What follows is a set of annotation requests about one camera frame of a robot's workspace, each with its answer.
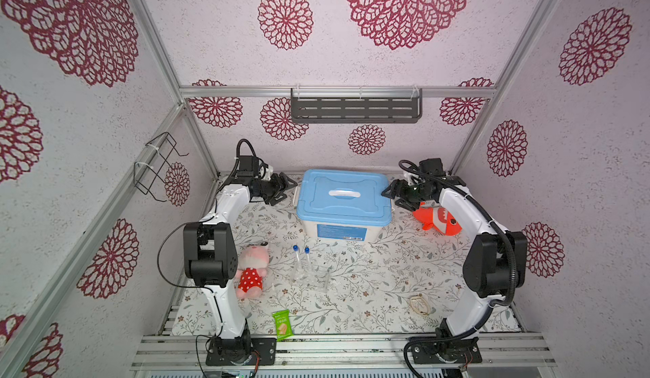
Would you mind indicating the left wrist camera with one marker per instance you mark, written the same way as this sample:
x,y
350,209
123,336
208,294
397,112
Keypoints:
x,y
248,164

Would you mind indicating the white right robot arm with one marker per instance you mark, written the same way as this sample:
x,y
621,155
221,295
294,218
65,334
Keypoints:
x,y
493,270

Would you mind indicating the blue plastic bin lid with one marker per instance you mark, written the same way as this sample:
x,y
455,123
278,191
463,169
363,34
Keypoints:
x,y
344,197

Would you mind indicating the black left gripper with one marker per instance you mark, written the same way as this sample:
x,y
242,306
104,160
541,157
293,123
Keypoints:
x,y
272,199

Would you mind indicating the pink frog plush toy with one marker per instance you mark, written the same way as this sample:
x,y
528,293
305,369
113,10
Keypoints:
x,y
252,269

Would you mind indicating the aluminium frame post right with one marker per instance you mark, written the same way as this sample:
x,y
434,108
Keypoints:
x,y
535,26

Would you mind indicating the green snack packet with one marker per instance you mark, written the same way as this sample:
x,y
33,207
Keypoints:
x,y
283,326

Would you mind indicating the grey wall shelf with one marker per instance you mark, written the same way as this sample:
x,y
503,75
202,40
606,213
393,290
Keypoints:
x,y
361,108

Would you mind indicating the black wire wall rack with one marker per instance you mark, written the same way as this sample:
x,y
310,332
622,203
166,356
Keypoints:
x,y
173,176

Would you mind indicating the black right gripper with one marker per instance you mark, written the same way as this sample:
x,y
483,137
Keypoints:
x,y
403,186

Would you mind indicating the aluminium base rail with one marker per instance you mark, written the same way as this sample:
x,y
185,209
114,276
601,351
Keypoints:
x,y
345,352

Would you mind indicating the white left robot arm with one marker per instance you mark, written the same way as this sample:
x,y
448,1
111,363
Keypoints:
x,y
211,262

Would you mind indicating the white plastic storage bin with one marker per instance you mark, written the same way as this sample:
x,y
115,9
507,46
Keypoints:
x,y
353,233

